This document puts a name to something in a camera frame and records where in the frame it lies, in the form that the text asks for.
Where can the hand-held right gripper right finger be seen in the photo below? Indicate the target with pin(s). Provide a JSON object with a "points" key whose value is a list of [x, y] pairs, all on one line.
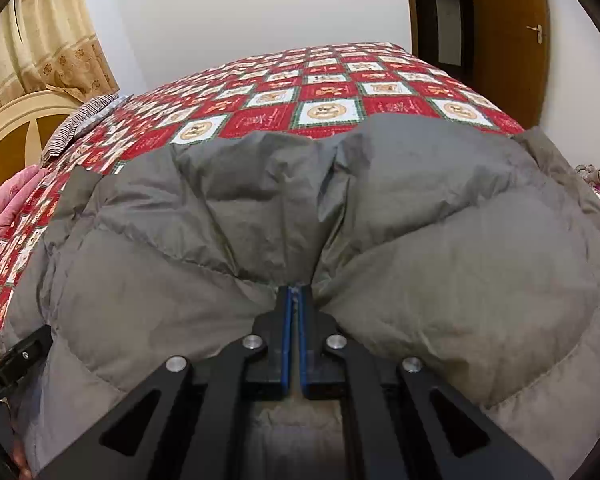
{"points": [[305, 340]]}

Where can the person's left hand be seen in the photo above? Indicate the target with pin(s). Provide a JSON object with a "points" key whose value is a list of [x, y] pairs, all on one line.
{"points": [[21, 460]]}

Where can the brown wooden door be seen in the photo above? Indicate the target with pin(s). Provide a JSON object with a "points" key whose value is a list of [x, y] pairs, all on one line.
{"points": [[505, 60]]}

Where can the grey puffer jacket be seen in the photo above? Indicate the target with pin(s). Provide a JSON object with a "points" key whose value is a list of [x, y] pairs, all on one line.
{"points": [[430, 260]]}

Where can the cream and brown headboard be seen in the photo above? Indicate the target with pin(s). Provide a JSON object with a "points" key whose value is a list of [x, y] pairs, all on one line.
{"points": [[10, 130]]}

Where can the striped pillow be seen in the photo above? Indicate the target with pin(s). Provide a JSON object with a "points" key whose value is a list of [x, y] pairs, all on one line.
{"points": [[75, 125]]}

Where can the beige curtain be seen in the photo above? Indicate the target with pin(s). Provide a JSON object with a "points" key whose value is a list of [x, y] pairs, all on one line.
{"points": [[40, 35]]}

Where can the dark wooden door frame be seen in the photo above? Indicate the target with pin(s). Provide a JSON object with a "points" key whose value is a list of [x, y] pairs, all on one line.
{"points": [[411, 10]]}

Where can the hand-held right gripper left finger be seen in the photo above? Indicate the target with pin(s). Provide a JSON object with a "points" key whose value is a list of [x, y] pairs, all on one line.
{"points": [[285, 340]]}

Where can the red checked printed bedspread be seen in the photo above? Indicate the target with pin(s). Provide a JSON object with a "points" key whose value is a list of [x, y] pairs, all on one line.
{"points": [[330, 85]]}

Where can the pink floral quilt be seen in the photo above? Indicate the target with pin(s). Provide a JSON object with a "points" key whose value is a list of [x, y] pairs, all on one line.
{"points": [[5, 210]]}

